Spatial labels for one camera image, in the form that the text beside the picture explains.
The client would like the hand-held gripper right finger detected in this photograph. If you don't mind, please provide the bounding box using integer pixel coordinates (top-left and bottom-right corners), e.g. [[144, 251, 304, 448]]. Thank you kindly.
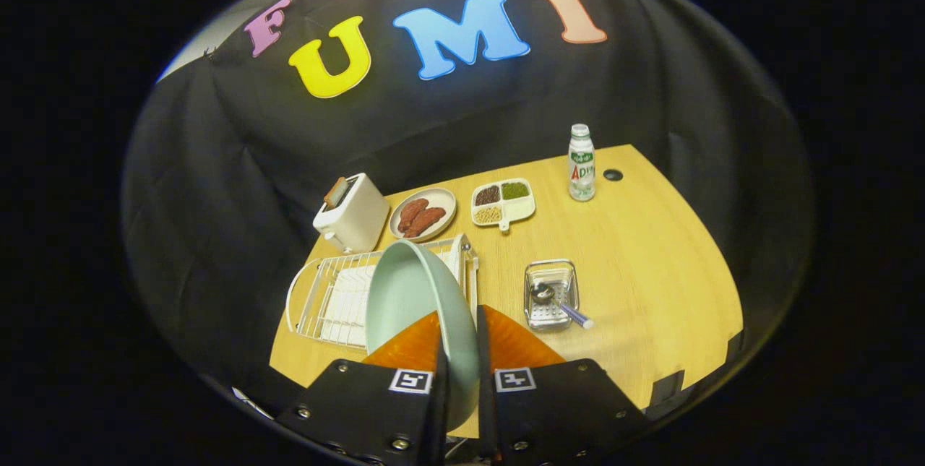
[[476, 305, 649, 464]]

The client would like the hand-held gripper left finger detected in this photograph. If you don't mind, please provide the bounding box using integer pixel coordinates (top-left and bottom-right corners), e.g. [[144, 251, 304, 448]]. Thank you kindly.
[[278, 311, 449, 466]]

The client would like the white wire dish rack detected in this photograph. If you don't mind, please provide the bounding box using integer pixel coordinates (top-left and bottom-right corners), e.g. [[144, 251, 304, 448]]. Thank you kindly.
[[285, 233, 480, 350]]

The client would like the metal spoon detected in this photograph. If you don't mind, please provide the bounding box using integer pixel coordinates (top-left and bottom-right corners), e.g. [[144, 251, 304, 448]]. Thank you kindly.
[[531, 282, 595, 330]]

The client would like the mint green plate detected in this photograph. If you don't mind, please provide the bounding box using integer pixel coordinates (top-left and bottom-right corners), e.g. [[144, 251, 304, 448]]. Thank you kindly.
[[365, 238, 481, 432]]

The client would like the metal wire basket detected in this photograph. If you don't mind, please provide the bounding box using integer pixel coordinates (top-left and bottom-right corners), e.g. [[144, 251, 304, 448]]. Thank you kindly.
[[524, 259, 580, 331]]

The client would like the white divided dish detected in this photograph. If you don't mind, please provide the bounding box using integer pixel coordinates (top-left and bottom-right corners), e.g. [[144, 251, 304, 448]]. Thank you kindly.
[[471, 178, 536, 233]]

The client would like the beige round plate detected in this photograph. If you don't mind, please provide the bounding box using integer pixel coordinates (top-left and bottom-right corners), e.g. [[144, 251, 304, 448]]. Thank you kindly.
[[389, 187, 457, 243]]

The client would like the white toaster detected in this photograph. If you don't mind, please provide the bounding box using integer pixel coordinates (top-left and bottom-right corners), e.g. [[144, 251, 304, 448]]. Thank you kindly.
[[313, 173, 391, 254]]

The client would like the brown sausage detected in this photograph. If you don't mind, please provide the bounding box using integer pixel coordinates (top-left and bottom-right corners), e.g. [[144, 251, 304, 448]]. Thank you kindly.
[[406, 207, 447, 238], [397, 198, 429, 234]]

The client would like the white plastic drink bottle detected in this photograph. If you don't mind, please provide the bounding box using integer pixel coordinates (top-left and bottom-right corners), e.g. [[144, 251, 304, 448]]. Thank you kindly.
[[568, 124, 596, 202]]

